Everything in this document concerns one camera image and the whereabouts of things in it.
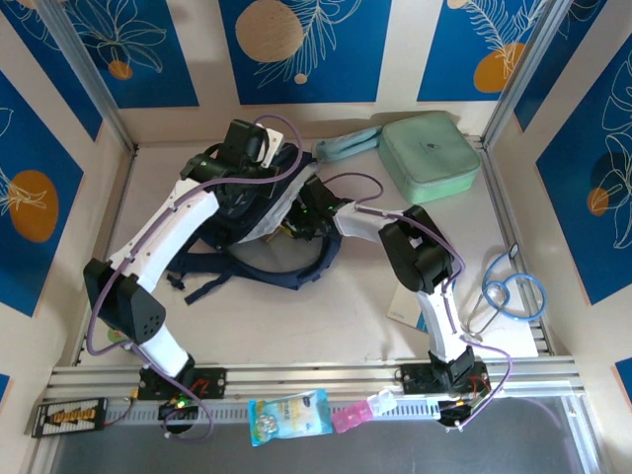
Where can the green bottle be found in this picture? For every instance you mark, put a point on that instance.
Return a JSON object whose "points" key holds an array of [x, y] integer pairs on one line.
{"points": [[115, 337]]}

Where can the aluminium frame post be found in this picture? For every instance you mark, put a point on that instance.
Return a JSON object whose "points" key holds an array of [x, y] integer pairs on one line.
{"points": [[518, 74], [94, 74]]}

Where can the navy blue backpack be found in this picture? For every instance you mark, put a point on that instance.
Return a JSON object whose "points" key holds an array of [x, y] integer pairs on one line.
{"points": [[237, 224]]}

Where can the black power distribution board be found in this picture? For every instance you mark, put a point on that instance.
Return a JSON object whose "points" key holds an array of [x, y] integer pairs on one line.
{"points": [[69, 417]]}

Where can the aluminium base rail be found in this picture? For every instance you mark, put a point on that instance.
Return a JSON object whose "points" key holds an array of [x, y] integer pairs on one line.
{"points": [[306, 375]]}

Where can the pink plastic clip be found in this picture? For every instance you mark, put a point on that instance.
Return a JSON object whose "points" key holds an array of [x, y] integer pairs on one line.
{"points": [[351, 417]]}

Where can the white and blue notebook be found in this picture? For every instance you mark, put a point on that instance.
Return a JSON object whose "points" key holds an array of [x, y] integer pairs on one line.
{"points": [[405, 311]]}

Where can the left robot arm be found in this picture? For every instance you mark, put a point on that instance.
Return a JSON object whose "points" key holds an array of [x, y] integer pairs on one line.
{"points": [[133, 306]]}

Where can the blue stethoscope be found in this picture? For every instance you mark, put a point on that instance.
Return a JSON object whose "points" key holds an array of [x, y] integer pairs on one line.
{"points": [[494, 296]]}

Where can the clear white packet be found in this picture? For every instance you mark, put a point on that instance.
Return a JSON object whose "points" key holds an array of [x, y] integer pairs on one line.
{"points": [[384, 401]]}

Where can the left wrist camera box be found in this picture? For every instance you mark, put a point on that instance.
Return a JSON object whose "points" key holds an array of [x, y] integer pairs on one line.
{"points": [[244, 140]]}

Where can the aluminium side rail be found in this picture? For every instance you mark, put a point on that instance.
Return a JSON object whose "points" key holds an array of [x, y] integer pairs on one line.
{"points": [[498, 197], [118, 217]]}

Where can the mint green zip case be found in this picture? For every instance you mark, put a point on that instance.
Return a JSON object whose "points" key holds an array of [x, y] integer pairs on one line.
{"points": [[429, 155]]}

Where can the blue snack packet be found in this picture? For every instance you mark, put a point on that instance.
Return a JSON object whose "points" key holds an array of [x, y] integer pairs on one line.
{"points": [[289, 417]]}

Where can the small black controller board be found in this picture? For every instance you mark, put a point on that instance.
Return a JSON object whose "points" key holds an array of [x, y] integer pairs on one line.
{"points": [[180, 406], [461, 410]]}

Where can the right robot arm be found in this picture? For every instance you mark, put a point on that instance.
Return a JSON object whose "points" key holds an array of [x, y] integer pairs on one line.
{"points": [[419, 252]]}

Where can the light blue pencil pouch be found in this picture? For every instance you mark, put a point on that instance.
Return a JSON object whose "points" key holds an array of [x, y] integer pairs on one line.
{"points": [[345, 145]]}

